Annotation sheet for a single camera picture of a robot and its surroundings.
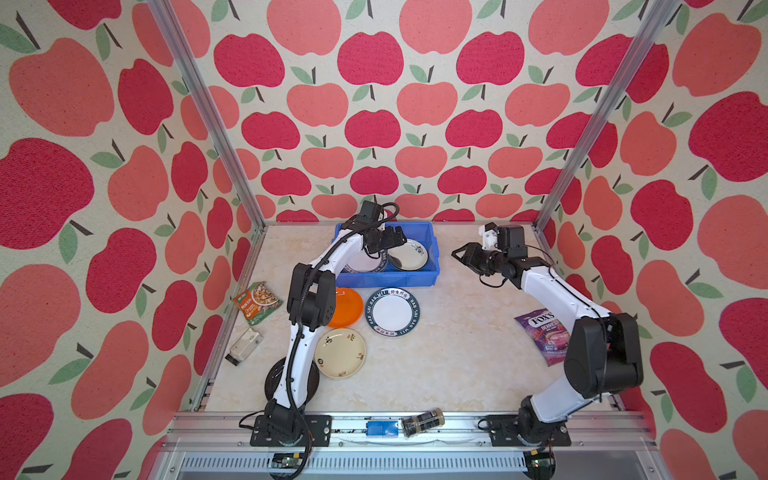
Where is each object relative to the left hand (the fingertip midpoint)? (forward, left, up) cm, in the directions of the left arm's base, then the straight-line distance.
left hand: (402, 243), depth 102 cm
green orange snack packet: (-18, +48, -8) cm, 52 cm away
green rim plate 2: (-21, +4, -11) cm, 24 cm away
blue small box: (-54, +7, -8) cm, 55 cm away
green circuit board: (-60, +31, -13) cm, 69 cm away
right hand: (-11, -18, +7) cm, 22 cm away
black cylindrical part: (-53, -3, -8) cm, 54 cm away
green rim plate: (-3, +14, -7) cm, 17 cm away
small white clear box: (-33, +47, -8) cm, 58 cm away
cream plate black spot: (+1, -3, -8) cm, 8 cm away
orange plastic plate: (-20, +18, -10) cm, 29 cm away
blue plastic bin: (-9, -8, -7) cm, 14 cm away
